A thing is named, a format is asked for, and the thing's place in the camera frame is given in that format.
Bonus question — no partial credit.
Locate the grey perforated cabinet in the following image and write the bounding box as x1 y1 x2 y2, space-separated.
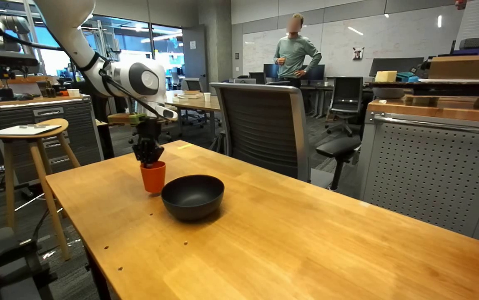
357 98 479 243

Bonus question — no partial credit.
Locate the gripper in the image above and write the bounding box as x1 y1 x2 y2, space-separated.
132 117 166 167

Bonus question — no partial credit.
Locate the black bowl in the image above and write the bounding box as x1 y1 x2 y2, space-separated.
161 174 226 222

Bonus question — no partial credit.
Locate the black office chair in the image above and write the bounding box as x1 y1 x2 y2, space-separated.
325 76 364 137

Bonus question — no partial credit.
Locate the whiteboard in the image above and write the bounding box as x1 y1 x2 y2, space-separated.
242 4 466 78

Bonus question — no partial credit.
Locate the orange cup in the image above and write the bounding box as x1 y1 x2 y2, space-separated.
140 160 167 195

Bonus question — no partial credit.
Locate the dark monitor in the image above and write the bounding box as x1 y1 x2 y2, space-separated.
368 57 425 78

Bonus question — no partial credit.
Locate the wooden stool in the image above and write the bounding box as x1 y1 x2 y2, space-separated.
0 118 82 262

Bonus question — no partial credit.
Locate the teal box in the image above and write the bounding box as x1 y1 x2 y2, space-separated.
396 71 420 83

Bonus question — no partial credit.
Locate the yellow foam block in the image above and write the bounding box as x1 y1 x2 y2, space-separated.
374 70 398 83

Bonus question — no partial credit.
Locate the person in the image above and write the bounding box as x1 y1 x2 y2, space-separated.
273 13 323 89

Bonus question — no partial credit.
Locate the cardboard box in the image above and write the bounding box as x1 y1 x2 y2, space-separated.
428 55 479 80

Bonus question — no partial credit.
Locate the black machine with red part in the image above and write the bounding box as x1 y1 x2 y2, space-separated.
0 226 58 300

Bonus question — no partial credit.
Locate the grey mesh office chair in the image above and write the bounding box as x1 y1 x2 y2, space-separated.
210 82 363 191

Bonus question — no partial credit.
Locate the wooden table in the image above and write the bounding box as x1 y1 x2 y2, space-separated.
165 89 223 139

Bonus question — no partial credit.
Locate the white sheet of paper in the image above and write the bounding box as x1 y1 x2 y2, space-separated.
0 123 63 137

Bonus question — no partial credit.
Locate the grey drawer cabinet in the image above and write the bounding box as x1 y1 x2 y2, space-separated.
0 95 105 185

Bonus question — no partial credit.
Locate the grey door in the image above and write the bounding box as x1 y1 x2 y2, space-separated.
182 25 208 91

